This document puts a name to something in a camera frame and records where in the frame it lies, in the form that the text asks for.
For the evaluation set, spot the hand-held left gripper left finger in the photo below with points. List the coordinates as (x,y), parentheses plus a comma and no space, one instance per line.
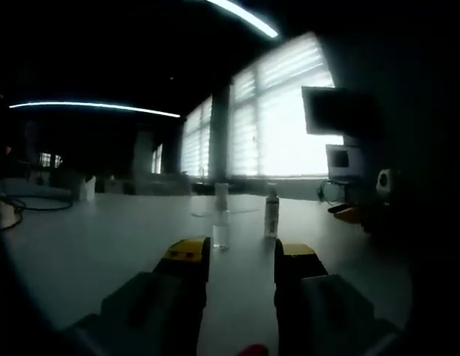
(170,296)

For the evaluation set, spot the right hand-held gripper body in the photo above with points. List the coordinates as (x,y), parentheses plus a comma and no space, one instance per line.
(386,185)

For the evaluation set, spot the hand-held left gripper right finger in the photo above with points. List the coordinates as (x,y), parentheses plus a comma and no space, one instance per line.
(319,304)

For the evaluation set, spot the clear pump bottle with cover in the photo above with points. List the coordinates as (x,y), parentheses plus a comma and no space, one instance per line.
(221,219)

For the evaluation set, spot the white spray bottle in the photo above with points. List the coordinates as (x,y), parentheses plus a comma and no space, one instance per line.
(271,215)

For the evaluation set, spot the person's left hand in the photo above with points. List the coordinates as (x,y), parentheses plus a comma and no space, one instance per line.
(254,350)

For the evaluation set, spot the small lit monitor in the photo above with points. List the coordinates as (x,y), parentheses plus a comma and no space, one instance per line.
(343,161)

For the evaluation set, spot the dark monitor screen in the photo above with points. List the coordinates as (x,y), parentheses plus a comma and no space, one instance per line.
(334,111)

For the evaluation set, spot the window blinds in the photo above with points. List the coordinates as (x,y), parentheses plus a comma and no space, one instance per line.
(263,122)

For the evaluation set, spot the ceiling light strip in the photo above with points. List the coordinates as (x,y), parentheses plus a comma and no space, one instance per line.
(248,16)
(92,108)

